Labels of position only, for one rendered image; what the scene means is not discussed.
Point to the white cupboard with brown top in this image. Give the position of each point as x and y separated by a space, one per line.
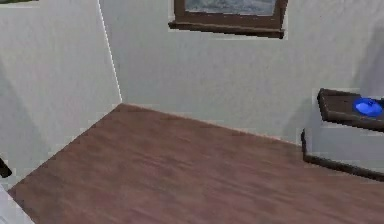
343 146

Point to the blue round dish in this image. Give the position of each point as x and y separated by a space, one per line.
368 107

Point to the white door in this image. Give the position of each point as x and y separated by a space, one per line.
10 210

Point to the brown framed window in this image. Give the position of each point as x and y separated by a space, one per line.
230 20

